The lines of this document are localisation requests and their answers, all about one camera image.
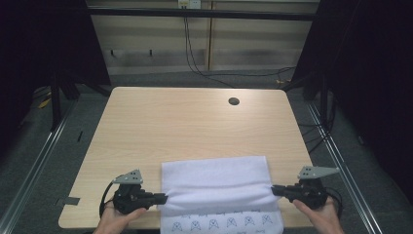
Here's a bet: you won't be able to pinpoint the yellow object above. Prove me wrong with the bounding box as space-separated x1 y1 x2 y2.
37 97 53 110

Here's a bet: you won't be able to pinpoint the white wall socket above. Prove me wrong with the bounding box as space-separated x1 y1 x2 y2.
177 0 203 10

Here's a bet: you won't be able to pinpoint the grey tape strip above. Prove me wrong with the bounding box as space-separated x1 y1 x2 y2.
55 196 82 208

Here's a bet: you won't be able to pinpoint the black horizontal beam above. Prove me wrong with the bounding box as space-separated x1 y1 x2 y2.
87 7 321 22

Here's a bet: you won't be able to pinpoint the black floor cables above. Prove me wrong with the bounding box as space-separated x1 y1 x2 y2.
297 121 332 155

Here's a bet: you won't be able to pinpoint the dark curtain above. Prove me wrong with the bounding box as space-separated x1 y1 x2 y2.
0 0 112 157
291 0 413 204

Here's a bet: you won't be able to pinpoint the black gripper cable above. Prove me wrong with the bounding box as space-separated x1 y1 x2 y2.
325 186 344 219
98 180 119 218

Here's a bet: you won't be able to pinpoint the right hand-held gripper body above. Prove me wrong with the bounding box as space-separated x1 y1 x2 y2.
283 165 341 211

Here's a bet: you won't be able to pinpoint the person's right hand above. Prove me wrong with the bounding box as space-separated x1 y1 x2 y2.
292 196 345 234

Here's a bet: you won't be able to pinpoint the black hanging cable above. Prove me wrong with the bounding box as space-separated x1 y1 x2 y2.
182 8 297 90

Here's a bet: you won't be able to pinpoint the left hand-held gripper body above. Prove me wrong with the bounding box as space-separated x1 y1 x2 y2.
112 169 158 215

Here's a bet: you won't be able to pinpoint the black metal stand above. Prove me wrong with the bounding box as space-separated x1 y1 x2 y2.
282 73 336 132
48 72 113 132

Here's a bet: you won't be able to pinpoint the person's left hand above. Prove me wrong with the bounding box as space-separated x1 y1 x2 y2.
94 200 148 234

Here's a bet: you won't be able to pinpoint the aluminium floor rail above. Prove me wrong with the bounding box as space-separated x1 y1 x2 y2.
306 101 382 234
0 99 78 234

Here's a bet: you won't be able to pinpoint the white towel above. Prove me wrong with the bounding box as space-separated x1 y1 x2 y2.
160 155 284 234

